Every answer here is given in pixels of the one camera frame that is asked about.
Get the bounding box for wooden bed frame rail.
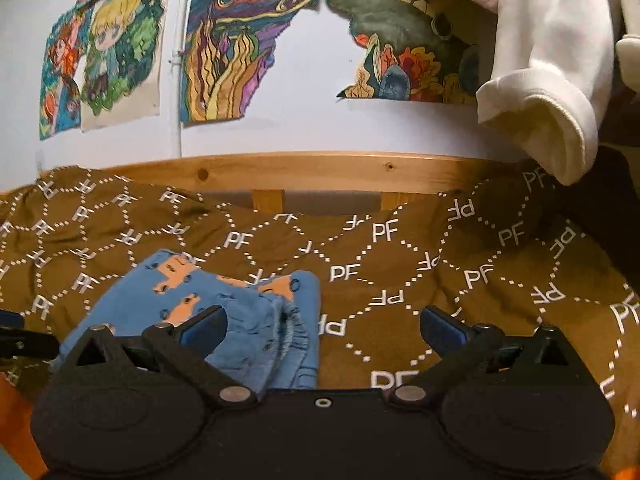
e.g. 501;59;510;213
85;151;531;215

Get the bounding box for white sweatshirt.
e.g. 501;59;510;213
475;0;640;187

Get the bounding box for mushroom landscape wall poster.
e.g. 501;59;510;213
324;0;482;107

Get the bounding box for blond figure wall poster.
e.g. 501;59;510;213
75;0;172;133

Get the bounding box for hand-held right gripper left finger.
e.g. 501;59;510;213
59;305;260;408

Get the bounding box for swirly colourful wall poster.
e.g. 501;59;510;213
180;0;325;126

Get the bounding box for brown printed blanket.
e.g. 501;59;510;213
0;160;640;471

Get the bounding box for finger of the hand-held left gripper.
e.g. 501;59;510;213
0;311;60;362

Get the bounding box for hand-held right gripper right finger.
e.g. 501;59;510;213
387;305;585;408

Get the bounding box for blue pants with orange cars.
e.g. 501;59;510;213
52;249;322;401

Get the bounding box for white wall pipe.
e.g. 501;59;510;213
168;0;200;160

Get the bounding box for red-haired figure wall poster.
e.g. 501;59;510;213
39;7;96;142

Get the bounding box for light blue orange cloth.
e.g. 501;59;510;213
0;374;50;480

